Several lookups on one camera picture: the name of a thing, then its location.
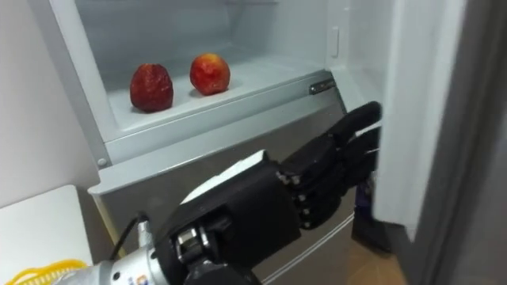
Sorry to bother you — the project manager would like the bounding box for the red apple soft toy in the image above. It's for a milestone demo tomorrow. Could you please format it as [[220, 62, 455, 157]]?
[[189, 52, 232, 97]]

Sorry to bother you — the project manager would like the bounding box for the red strawberry soft toy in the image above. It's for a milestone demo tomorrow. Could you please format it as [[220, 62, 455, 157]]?
[[129, 63, 175, 114]]

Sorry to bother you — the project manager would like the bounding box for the white cabinet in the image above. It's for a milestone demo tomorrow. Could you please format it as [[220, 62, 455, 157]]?
[[0, 184, 94, 285]]

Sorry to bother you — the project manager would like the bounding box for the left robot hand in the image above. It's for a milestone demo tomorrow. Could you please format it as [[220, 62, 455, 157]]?
[[154, 101, 383, 285]]

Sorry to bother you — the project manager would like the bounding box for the yellow wire basket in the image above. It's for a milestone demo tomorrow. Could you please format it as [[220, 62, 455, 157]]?
[[3, 258, 89, 285]]

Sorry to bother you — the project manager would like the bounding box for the grey fridge door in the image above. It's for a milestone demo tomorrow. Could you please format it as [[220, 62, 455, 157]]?
[[370, 0, 507, 285]]

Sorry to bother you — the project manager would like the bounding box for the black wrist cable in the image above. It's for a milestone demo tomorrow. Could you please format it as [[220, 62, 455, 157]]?
[[108, 212, 150, 262]]

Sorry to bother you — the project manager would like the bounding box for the grey fridge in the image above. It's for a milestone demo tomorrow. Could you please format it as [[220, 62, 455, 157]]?
[[26, 0, 397, 285]]

